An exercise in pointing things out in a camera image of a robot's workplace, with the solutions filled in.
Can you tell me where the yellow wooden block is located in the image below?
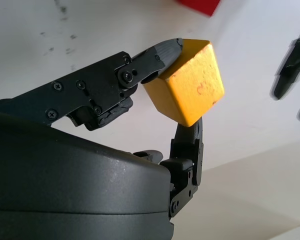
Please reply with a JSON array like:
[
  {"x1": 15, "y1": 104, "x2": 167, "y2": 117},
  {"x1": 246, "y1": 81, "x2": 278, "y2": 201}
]
[{"x1": 142, "y1": 38, "x2": 225, "y2": 128}]

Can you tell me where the red wooden block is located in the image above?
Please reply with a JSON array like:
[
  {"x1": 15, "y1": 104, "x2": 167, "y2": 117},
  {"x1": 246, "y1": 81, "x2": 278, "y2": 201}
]
[{"x1": 174, "y1": 0, "x2": 221, "y2": 17}]

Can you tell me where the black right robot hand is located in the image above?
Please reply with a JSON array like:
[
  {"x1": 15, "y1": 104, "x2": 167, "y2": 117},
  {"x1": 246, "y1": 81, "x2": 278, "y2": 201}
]
[{"x1": 0, "y1": 37, "x2": 206, "y2": 240}]

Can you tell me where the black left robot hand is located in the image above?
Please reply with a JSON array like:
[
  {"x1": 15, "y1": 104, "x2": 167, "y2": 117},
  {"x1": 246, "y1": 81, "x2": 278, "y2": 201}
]
[{"x1": 269, "y1": 18, "x2": 300, "y2": 123}]

